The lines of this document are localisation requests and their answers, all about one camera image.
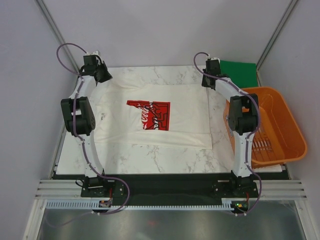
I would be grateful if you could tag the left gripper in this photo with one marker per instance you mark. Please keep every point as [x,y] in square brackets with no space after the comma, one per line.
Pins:
[107,76]

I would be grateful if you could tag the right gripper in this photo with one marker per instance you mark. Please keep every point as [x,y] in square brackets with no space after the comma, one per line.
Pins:
[204,83]

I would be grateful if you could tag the white coca-cola t-shirt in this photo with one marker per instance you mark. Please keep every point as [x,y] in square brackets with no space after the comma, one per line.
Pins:
[129,111]

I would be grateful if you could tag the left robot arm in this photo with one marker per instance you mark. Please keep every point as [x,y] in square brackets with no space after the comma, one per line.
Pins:
[79,120]

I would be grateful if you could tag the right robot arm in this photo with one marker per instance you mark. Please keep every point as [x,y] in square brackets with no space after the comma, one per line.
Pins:
[244,119]

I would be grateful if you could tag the folded green t-shirt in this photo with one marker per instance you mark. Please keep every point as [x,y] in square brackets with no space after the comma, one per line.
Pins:
[243,74]

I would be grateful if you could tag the orange plastic basket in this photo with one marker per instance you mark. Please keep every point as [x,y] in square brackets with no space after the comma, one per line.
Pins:
[279,139]

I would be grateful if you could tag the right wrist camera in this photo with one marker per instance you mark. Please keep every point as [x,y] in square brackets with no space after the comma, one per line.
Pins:
[212,66]

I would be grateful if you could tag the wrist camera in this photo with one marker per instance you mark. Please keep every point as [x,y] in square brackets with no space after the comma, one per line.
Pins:
[212,66]
[92,59]

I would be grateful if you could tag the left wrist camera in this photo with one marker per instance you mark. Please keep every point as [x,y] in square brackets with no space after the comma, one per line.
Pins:
[92,59]

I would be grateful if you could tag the left aluminium frame post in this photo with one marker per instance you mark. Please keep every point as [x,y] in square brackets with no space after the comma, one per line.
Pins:
[56,32]

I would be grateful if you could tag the aluminium frame post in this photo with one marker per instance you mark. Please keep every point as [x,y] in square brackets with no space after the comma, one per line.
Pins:
[56,32]
[276,33]

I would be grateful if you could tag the right aluminium frame post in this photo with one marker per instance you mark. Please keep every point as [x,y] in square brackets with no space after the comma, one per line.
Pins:
[276,33]

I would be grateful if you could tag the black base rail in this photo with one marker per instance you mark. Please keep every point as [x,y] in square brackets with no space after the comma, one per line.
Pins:
[173,190]

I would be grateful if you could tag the white slotted cable duct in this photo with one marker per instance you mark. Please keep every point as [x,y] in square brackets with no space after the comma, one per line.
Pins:
[100,205]

